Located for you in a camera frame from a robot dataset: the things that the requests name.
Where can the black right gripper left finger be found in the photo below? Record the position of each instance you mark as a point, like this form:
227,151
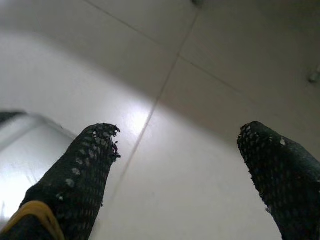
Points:
75,180

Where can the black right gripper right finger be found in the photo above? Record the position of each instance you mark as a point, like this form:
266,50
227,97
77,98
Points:
287,180

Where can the yellow rubber band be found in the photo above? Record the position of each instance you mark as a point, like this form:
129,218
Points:
32,212

